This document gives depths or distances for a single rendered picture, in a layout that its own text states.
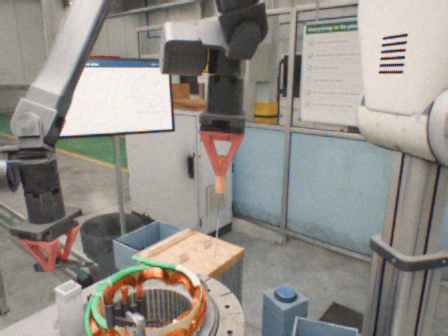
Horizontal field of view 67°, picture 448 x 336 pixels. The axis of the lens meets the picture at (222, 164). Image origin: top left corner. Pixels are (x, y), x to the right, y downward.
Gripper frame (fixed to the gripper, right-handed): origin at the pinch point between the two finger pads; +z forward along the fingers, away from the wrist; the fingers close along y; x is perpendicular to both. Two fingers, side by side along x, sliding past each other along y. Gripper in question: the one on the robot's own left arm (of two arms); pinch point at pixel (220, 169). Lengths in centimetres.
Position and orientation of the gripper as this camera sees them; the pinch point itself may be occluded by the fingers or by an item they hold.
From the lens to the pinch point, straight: 55.3
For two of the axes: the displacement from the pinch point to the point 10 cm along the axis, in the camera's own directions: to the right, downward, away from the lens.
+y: -0.8, 2.4, -9.7
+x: 10.0, 0.8, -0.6
